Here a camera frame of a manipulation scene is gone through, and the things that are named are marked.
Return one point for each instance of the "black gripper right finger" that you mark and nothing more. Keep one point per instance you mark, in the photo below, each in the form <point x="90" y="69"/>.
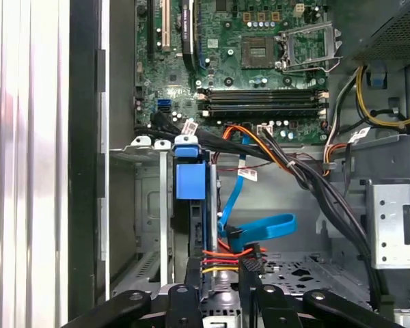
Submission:
<point x="273" y="307"/>

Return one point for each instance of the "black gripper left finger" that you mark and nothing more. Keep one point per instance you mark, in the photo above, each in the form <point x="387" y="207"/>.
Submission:
<point x="181" y="307"/>

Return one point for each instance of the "hard disk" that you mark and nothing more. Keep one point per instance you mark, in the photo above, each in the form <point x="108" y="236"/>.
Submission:
<point x="189" y="181"/>

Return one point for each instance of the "grey metal disk bay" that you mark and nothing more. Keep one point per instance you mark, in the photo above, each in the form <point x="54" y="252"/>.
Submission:
<point x="147" y="218"/>

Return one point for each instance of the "open metal PC case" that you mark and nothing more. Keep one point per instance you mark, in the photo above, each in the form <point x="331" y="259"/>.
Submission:
<point x="294" y="201"/>

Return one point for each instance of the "silver metal drive cage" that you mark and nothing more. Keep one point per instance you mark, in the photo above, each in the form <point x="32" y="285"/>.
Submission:
<point x="389" y="222"/>

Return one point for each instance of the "black RAM slot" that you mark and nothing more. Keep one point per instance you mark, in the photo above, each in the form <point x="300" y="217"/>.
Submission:
<point x="259" y="107"/>
<point x="259" y="114"/>
<point x="259" y="91"/>
<point x="259" y="99"/>

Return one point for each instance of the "green motherboard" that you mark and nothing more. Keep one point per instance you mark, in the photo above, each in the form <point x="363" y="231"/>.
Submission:
<point x="225" y="78"/>

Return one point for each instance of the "locking lever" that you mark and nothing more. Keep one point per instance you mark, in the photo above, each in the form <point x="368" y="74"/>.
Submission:
<point x="311" y="65"/>

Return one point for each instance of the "CPU socket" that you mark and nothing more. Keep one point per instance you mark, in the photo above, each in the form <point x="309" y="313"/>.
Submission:
<point x="258" y="51"/>

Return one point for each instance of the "metal socket cover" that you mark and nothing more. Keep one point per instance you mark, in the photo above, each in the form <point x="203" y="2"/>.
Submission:
<point x="305" y="30"/>

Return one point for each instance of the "white expansion slot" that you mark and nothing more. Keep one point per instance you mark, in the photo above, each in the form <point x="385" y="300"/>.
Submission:
<point x="166" y="27"/>

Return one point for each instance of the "grey power supply box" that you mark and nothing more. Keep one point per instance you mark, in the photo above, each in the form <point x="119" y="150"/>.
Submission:
<point x="389" y="27"/>

